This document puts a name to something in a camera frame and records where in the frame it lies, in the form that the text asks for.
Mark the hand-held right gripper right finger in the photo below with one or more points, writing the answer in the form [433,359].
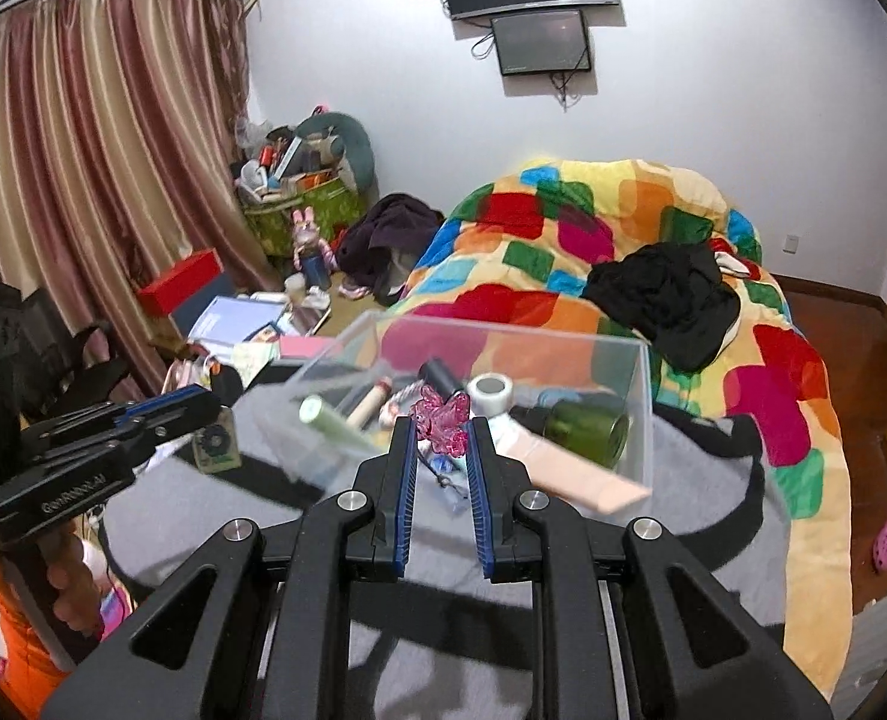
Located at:
[477,495]

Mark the black clothes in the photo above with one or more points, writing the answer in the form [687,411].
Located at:
[661,300]

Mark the small wall monitor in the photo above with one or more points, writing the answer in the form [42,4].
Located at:
[541,41]

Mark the beige tube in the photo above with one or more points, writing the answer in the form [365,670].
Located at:
[578,480]

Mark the green glass dropper bottle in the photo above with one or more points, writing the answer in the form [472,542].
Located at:
[586,431]

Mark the small clear box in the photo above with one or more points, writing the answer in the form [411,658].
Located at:
[218,442]

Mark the dark purple clothes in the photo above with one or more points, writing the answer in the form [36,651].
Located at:
[391,240]

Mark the clear plastic bin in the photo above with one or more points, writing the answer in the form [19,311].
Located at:
[563,360]

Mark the green basket of clutter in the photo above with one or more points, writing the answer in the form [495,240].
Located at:
[323,214]

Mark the beige wooden stick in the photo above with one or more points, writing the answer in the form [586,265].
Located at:
[368,405]

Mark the person's left hand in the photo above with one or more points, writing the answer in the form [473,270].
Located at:
[72,585]

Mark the plush bunny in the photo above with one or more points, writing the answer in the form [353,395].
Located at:
[312,247]

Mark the colourful patchwork blanket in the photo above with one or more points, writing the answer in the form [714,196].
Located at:
[548,225]

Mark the white tape roll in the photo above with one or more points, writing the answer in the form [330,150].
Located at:
[488,394]

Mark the light green tube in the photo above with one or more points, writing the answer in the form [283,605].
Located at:
[323,412]

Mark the pink book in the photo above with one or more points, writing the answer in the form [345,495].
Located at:
[305,347]

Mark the red box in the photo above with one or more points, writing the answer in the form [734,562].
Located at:
[181,281]

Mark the pink butterfly hair clip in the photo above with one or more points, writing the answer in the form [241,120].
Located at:
[443,420]

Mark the grey and black blanket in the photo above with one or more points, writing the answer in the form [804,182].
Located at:
[188,525]

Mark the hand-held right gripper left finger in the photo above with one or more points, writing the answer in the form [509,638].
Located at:
[407,495]

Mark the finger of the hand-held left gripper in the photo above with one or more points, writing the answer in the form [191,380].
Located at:
[53,499]
[173,403]

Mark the striped pink curtain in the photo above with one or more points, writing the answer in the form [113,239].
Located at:
[76,127]

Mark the blue book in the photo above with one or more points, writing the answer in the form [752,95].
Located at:
[233,319]

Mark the white wall outlet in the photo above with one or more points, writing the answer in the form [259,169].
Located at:
[791,244]

